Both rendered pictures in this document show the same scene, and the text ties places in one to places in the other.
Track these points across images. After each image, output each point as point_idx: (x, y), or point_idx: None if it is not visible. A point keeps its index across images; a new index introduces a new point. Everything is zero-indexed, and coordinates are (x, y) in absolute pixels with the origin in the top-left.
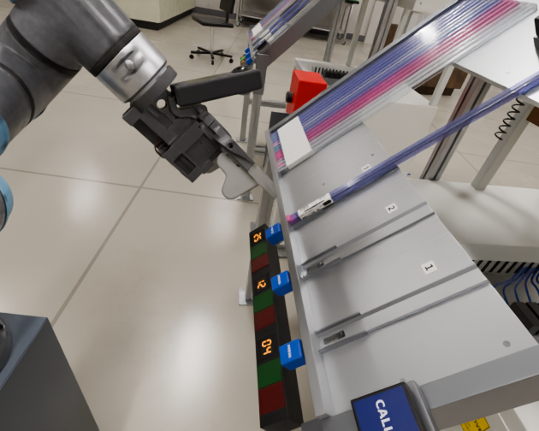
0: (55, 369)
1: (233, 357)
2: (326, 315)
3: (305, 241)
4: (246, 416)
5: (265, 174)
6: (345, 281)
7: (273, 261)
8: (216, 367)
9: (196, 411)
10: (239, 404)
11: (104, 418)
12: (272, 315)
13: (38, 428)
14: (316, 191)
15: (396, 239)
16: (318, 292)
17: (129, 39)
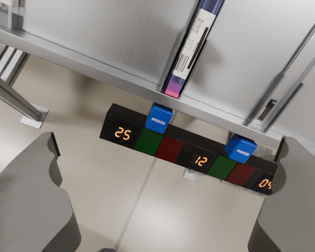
0: None
1: (87, 149)
2: None
3: (220, 95)
4: (130, 154)
5: None
6: None
7: (174, 133)
8: (89, 164)
9: (115, 186)
10: (121, 157)
11: (95, 250)
12: (247, 168)
13: None
14: (149, 14)
15: None
16: (294, 126)
17: None
